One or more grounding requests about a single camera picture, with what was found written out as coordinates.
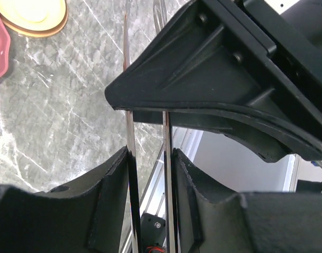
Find metal tongs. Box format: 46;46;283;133
123;1;167;252

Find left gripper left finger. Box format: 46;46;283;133
0;147;128;252

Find beige round lid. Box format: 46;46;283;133
0;0;68;38

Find aluminium rail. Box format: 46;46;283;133
119;127;203;252

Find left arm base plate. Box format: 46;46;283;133
141;213;166;252

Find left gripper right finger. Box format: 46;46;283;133
105;1;322;161

